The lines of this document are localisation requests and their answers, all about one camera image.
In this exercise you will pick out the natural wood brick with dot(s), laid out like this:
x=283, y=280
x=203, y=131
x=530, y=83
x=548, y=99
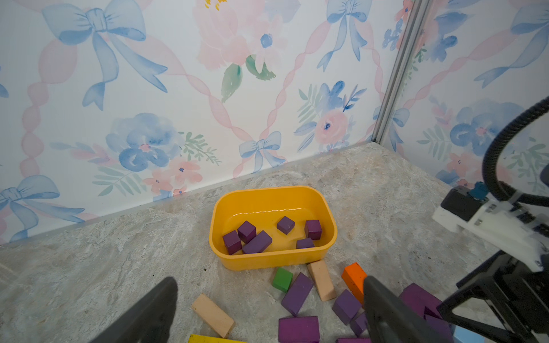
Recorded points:
x=321, y=277
x=213, y=315

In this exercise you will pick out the purple large block centre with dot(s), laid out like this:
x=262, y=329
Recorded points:
x=299, y=330

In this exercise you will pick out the light blue cube brick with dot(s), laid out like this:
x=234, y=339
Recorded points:
x=462, y=335

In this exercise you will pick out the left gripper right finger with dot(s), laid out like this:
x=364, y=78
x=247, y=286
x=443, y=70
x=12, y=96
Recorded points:
x=389, y=319

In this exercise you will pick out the purple long brick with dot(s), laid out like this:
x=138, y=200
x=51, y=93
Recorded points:
x=297, y=294
x=258, y=244

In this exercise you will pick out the yellow long brick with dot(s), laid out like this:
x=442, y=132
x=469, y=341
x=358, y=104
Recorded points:
x=195, y=338

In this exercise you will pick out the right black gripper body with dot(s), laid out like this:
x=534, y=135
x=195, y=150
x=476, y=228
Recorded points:
x=520, y=297

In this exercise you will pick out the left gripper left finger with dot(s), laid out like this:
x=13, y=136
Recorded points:
x=149, y=320

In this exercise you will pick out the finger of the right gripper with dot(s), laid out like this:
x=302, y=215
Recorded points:
x=486, y=307

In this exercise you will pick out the green small brick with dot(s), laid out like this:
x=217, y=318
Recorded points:
x=282, y=279

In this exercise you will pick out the purple long brick top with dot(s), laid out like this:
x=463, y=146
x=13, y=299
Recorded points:
x=297, y=294

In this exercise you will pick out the natural wood brick top left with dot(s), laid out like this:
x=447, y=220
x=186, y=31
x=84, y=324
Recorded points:
x=213, y=315

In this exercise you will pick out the orange brick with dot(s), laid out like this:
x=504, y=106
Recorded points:
x=354, y=277

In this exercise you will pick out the yellow plastic storage bin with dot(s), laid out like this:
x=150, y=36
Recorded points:
x=264, y=208

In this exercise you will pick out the purple cube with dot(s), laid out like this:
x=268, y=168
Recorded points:
x=313, y=229
x=286, y=225
x=247, y=232
x=232, y=242

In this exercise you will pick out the natural wood brick top centre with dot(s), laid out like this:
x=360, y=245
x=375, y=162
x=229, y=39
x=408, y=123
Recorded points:
x=321, y=277

